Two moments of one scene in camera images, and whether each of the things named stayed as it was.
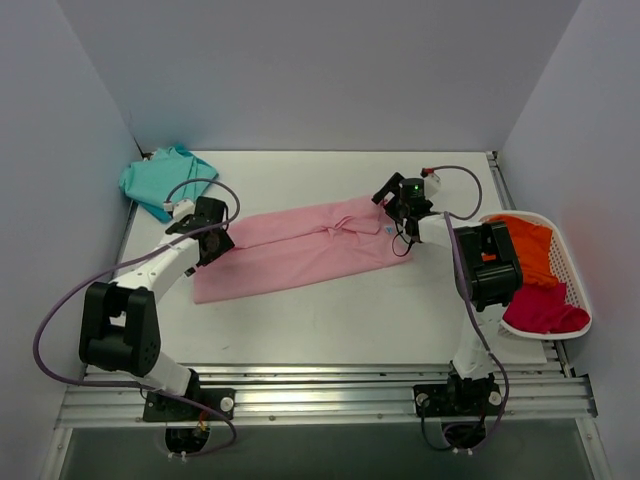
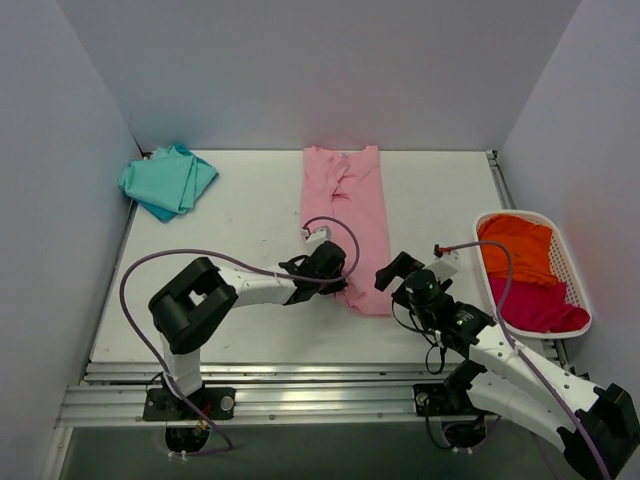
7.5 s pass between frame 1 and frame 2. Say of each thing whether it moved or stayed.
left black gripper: moved
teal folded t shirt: stayed
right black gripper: moved
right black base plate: stayed
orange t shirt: stayed
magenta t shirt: stayed
